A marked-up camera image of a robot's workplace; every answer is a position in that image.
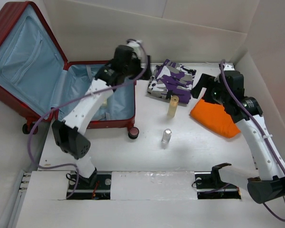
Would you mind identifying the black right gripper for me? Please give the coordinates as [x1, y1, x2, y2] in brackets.
[190, 73, 229, 106]

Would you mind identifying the orange garment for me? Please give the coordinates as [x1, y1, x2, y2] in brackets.
[190, 99, 241, 139]

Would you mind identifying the purple camouflage garment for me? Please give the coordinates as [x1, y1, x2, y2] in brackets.
[147, 59, 197, 104]

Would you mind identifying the yellow bottle with gold cap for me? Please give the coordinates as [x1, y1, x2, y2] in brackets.
[167, 95, 179, 118]

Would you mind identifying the small clear bottle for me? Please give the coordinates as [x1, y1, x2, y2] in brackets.
[161, 129, 172, 143]

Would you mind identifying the red hard-shell suitcase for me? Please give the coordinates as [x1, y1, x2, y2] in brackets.
[0, 1, 139, 137]

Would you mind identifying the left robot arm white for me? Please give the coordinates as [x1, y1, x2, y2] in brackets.
[52, 39, 148, 189]

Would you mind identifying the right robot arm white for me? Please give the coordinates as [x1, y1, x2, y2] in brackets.
[191, 63, 285, 204]

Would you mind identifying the white foam cover panel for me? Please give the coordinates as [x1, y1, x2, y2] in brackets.
[110, 171, 197, 200]

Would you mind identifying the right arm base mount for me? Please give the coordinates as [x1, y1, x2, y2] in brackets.
[191, 171, 241, 200]

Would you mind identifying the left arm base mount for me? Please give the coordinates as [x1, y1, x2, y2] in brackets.
[67, 172, 112, 200]

